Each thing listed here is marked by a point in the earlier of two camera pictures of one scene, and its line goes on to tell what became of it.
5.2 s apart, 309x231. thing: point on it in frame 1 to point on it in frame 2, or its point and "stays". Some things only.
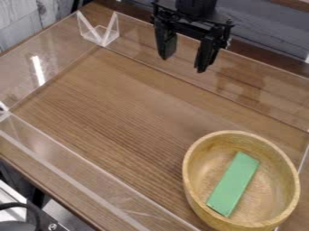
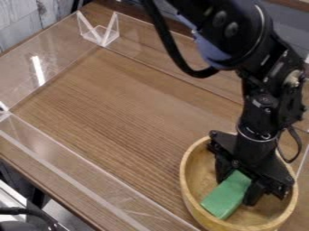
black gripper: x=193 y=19 to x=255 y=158
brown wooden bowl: x=272 y=190 stays
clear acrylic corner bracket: x=98 y=34 stays
